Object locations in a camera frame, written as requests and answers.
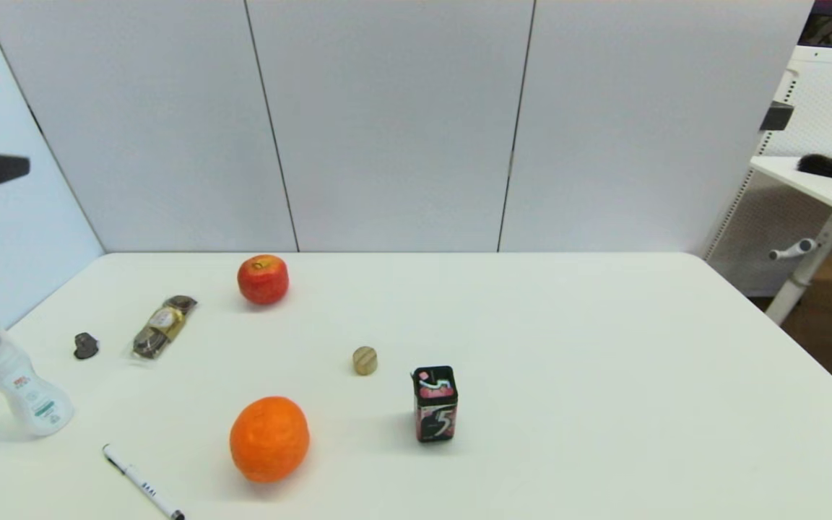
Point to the small wooden cylinder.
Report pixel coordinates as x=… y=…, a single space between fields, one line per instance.
x=365 y=360

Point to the black gum box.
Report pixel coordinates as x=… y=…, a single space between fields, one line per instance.
x=435 y=404

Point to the red apple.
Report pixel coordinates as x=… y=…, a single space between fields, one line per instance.
x=263 y=280

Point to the orange fruit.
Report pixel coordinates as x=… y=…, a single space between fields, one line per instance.
x=269 y=439

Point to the clear wrapped chocolate pack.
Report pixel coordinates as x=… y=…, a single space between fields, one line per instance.
x=165 y=326

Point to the white marker pen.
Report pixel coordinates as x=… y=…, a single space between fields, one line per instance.
x=141 y=482

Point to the white side table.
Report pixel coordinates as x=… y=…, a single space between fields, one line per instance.
x=813 y=195

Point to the white plastic bottle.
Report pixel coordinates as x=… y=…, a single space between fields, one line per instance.
x=22 y=390

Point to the black furry brush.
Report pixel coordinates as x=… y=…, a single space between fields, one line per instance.
x=826 y=165

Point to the white pegboard partition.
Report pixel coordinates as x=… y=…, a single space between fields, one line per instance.
x=820 y=108

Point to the small grey wall box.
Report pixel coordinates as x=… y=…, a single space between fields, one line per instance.
x=777 y=115

